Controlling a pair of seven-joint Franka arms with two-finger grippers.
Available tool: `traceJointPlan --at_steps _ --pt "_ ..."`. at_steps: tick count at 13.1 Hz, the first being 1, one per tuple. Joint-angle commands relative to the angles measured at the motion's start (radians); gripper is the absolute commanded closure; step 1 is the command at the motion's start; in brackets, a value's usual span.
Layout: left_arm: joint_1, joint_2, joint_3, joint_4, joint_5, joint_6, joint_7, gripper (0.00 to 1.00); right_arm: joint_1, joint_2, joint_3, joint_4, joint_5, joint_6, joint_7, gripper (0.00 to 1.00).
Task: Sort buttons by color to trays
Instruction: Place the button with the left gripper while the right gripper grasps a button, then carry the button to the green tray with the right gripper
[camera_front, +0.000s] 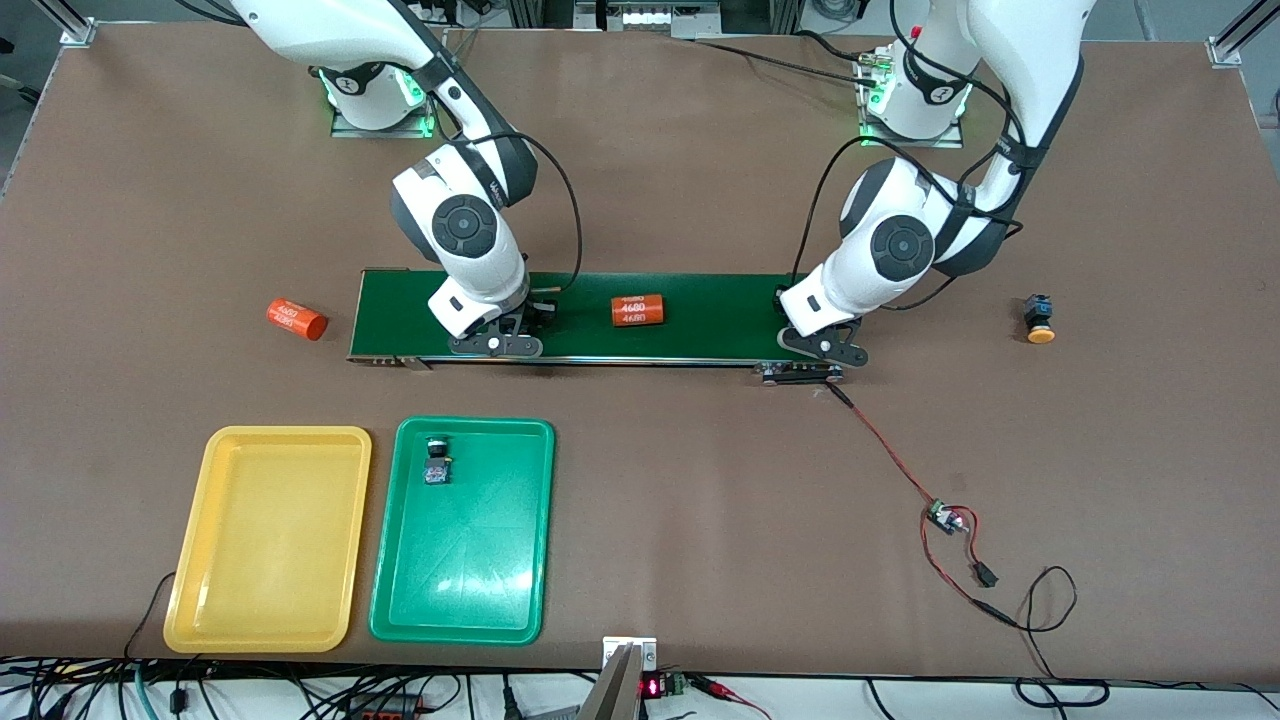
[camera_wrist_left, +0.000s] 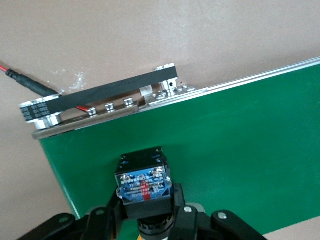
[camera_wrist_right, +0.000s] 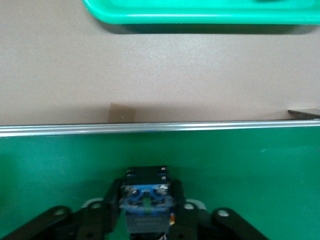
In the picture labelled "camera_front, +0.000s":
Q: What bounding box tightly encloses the orange cylinder white 4680 print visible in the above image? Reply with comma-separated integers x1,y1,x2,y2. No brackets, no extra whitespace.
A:
266,298,329,342
610,293,667,329

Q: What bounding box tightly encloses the green belt conveyor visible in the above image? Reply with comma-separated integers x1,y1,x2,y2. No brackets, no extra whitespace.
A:
347,268,844,387

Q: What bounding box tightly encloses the green plastic tray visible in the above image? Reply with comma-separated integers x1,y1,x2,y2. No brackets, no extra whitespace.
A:
369,416,557,647

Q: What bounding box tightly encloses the metal device with lights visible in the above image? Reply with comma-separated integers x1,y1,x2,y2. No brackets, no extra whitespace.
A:
573,0,723,41

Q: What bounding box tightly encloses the yellow plastic tray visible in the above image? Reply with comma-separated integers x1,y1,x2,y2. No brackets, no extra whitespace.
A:
163,425,373,655

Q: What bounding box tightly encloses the red alligator clip lead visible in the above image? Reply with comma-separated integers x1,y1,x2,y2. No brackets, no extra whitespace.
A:
690,677,771,720

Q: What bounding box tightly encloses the orange power strip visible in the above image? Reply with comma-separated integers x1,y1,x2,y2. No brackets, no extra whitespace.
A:
340,693,426,720

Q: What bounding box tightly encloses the red black twisted wire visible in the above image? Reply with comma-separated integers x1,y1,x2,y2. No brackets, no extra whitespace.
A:
825,383,1016,626

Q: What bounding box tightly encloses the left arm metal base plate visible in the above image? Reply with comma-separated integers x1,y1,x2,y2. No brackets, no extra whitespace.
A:
858,55,966,149

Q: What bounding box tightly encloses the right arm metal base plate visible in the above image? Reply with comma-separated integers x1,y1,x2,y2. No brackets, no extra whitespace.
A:
330,65,446,138

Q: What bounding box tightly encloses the black cable to arm base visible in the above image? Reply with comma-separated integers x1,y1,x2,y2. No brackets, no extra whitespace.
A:
690,35,881,89

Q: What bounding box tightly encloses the thin black cable loop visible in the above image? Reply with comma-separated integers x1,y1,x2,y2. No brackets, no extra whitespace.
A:
1000,565,1111,709

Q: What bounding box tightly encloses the silver camera mount bracket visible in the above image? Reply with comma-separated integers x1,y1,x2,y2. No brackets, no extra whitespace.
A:
575,637,658,720

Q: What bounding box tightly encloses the thick black cable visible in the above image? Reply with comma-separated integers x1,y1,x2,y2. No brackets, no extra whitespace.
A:
865,678,1111,720

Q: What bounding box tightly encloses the aluminium frame post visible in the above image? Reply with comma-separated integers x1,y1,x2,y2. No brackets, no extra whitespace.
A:
35,0,98,47
1207,0,1280,69

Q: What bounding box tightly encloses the teal cable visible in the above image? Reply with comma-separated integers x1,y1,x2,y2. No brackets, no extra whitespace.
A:
130,662,163,720

